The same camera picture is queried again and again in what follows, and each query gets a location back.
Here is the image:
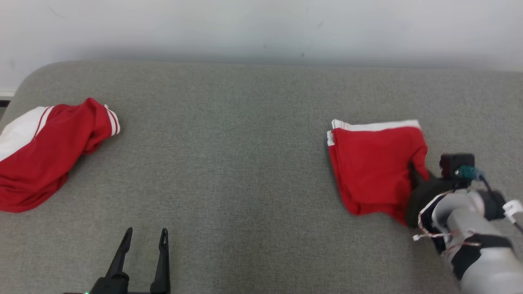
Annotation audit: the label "red white twisted wires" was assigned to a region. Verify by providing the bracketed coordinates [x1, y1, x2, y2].
[412, 190, 483, 254]

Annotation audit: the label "grey fabric sofa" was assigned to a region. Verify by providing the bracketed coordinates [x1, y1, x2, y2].
[0, 60, 523, 294]

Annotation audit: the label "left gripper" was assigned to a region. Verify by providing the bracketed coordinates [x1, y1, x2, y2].
[63, 227, 171, 294]

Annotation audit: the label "teal right camera connector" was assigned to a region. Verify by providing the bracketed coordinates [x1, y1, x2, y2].
[456, 165, 483, 183]

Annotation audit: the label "white cable label tag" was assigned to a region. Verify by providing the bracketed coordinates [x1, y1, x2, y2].
[502, 199, 523, 224]

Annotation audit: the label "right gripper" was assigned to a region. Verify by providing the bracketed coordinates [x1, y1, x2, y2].
[406, 163, 456, 227]

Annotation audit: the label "red basketball shorts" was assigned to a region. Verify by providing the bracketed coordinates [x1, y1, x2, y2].
[326, 119, 430, 226]

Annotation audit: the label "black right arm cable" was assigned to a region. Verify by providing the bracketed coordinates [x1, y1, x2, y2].
[478, 175, 523, 235]

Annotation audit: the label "red white basketball jersey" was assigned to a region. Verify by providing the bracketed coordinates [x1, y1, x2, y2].
[0, 98, 121, 214]

